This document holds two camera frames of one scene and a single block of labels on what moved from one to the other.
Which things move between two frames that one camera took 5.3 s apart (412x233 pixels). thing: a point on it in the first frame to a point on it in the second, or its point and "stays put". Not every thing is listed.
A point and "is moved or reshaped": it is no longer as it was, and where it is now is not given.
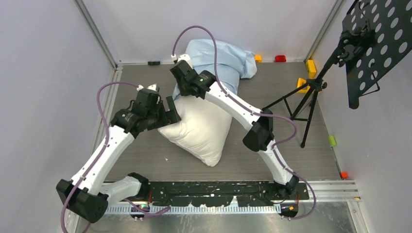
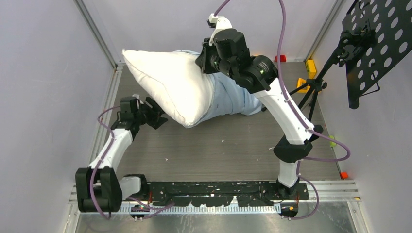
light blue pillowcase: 233,63 is moved or reshaped
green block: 332,141 stays put
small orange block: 344,174 stays put
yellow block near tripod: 300,81 stays put
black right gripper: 182,91 to 203,59
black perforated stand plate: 381,32 stays put
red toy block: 280,58 stays put
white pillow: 203,130 to 175,80
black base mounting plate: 218,193 stays put
